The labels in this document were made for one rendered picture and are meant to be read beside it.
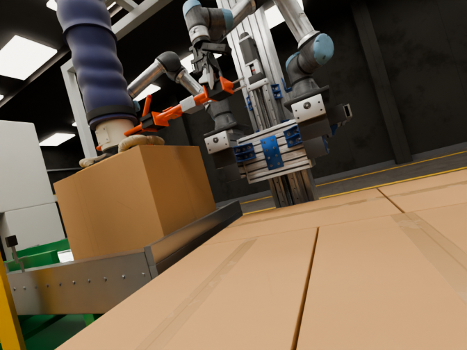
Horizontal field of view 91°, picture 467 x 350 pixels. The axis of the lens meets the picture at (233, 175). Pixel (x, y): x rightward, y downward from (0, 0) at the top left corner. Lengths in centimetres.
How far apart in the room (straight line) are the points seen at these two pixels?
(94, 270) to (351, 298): 83
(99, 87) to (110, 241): 70
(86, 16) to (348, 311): 144
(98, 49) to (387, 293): 135
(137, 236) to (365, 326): 83
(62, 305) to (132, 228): 40
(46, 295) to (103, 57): 106
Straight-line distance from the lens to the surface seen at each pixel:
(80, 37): 142
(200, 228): 96
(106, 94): 126
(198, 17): 106
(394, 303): 36
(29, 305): 145
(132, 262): 84
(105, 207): 111
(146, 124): 109
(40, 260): 153
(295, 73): 135
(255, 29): 171
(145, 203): 93
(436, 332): 32
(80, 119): 446
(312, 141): 117
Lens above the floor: 73
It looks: 1 degrees up
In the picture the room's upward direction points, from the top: 16 degrees counter-clockwise
